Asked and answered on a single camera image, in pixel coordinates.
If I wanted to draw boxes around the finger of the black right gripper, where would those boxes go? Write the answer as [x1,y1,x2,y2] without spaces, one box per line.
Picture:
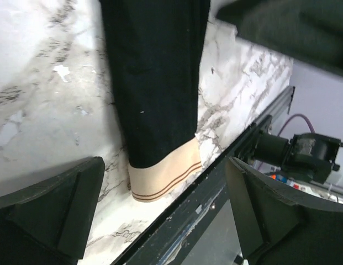
[216,1,343,76]

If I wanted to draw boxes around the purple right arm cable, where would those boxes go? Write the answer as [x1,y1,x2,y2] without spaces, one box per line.
[277,113,317,136]

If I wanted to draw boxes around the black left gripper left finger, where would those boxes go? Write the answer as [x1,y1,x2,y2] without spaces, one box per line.
[0,157,105,264]

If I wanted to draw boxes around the aluminium frame rail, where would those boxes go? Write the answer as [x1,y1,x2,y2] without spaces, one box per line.
[254,86,295,124]

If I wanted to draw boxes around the black garment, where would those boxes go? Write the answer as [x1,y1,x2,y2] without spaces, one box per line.
[101,1,210,168]

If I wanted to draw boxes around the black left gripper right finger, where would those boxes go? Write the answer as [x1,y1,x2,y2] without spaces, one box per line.
[226,157,343,265]

